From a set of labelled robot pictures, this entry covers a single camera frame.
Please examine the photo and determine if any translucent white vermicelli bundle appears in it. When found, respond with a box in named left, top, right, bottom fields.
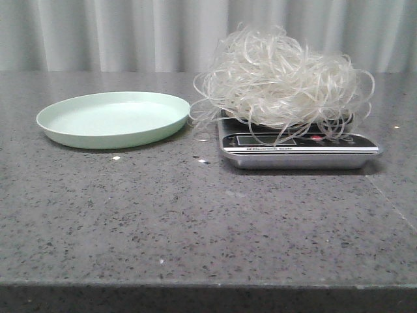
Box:
left=189, top=25, right=375, bottom=146

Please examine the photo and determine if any silver black kitchen scale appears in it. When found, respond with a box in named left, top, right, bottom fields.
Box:
left=218, top=111, right=381, bottom=170

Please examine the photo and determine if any light green plastic plate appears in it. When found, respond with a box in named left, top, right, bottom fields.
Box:
left=36, top=91, right=190, bottom=149

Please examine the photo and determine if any white pleated curtain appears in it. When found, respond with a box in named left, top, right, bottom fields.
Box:
left=1, top=1, right=416, bottom=72

